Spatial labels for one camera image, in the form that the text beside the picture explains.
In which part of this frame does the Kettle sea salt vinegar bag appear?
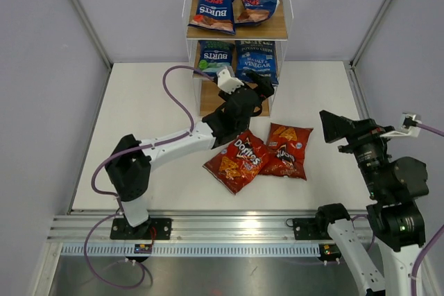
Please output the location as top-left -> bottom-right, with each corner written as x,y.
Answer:
235,40 -> 278,86

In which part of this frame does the white slotted cable duct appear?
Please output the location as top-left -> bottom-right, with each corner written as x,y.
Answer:
61,243 -> 321,257

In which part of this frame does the white wire wooden shelf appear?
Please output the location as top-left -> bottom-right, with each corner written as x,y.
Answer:
180,0 -> 295,118

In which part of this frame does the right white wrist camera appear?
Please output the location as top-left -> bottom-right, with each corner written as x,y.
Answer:
380,112 -> 422,139

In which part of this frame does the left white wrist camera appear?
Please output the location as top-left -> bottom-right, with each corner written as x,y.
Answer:
216,66 -> 244,94

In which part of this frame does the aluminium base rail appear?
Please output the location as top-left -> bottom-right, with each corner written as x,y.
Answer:
46,209 -> 382,245

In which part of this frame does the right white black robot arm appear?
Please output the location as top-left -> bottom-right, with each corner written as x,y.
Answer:
314,110 -> 443,295

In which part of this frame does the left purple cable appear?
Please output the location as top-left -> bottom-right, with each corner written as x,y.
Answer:
83,65 -> 221,290

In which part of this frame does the small red Doritos bag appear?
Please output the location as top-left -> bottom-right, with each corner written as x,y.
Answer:
259,123 -> 313,180

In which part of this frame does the Burts sea salt vinegar bag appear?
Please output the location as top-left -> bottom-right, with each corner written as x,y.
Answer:
197,40 -> 234,77

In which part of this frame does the Burts spicy chilli bag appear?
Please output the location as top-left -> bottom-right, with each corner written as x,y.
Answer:
188,0 -> 236,35
235,0 -> 279,27

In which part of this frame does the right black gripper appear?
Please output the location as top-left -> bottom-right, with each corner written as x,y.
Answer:
321,110 -> 395,198

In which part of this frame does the large red Doritos bag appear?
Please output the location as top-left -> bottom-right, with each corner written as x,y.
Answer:
203,130 -> 271,195

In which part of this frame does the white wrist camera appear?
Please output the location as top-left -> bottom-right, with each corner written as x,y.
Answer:
380,112 -> 422,139
216,66 -> 244,94

